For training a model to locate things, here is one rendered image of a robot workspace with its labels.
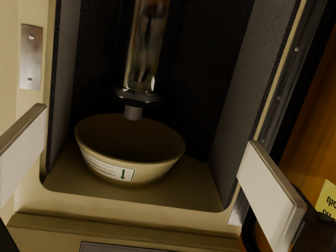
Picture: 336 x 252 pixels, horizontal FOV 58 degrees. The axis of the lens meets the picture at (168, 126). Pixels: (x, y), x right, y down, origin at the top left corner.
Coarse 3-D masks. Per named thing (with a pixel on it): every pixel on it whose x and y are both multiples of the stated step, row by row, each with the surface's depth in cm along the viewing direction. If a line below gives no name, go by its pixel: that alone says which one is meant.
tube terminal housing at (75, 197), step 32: (32, 0) 31; (32, 96) 35; (256, 128) 38; (64, 160) 47; (192, 160) 56; (32, 192) 40; (64, 192) 40; (96, 192) 42; (128, 192) 43; (160, 192) 45; (192, 192) 46; (128, 224) 43; (160, 224) 43; (192, 224) 44; (224, 224) 44
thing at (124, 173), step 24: (96, 120) 52; (120, 120) 55; (144, 120) 56; (96, 144) 52; (120, 144) 55; (144, 144) 56; (168, 144) 53; (96, 168) 43; (120, 168) 41; (144, 168) 42; (168, 168) 46
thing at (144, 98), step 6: (102, 84) 42; (108, 90) 41; (114, 90) 40; (120, 90) 40; (126, 96) 40; (132, 96) 40; (138, 96) 40; (144, 96) 40; (150, 96) 40; (156, 96) 41; (162, 96) 41; (168, 96) 43
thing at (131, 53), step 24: (120, 0) 38; (144, 0) 36; (168, 0) 37; (120, 24) 39; (144, 24) 37; (168, 24) 38; (120, 48) 39; (144, 48) 38; (168, 48) 40; (120, 72) 40; (144, 72) 40; (168, 72) 42; (120, 96) 40
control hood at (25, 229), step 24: (24, 216) 40; (24, 240) 38; (48, 240) 39; (72, 240) 39; (96, 240) 40; (120, 240) 40; (144, 240) 41; (168, 240) 42; (192, 240) 43; (216, 240) 44
